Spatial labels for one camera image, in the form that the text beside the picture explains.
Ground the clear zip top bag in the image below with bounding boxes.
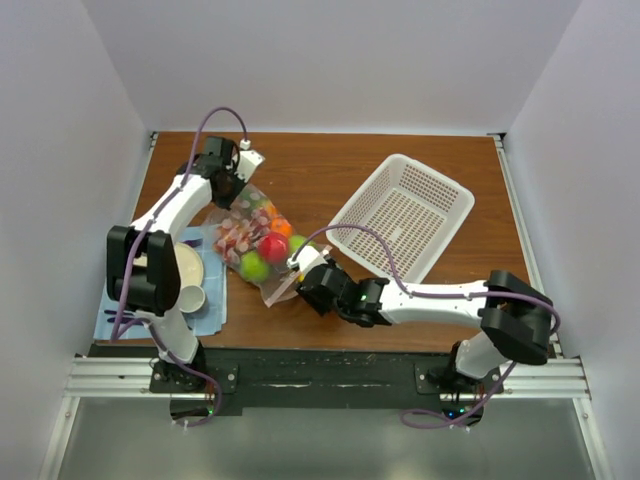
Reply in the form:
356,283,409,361
201,184,329,307

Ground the white plastic basket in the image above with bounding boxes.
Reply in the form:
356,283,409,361
326,153,475,283

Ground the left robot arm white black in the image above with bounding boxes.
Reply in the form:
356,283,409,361
106,136,264,392

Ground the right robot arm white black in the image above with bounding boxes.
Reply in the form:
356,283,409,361
296,262,557,393

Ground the red fake apple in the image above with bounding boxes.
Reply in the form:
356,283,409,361
257,232,289,265

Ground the green fake apple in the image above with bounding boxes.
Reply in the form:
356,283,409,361
239,251,270,284

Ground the orange fake orange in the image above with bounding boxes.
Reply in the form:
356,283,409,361
270,217,294,238

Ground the beige ceramic plate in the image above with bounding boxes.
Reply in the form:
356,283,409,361
174,242,204,289

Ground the white ceramic cup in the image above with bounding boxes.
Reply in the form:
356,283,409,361
178,285,207,314

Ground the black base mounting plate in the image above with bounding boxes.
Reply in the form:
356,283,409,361
149,347,501,419

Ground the blue checkered cloth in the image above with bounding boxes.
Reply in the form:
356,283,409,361
93,227,227,341

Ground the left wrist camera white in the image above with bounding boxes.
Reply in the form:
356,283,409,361
236,139,265,183

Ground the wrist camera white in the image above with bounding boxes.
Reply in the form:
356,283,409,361
287,245,331,278
236,139,265,183

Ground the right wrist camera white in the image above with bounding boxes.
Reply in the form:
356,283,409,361
287,245,331,278

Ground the blue handled utensil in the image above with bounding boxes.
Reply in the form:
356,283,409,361
103,309,135,323

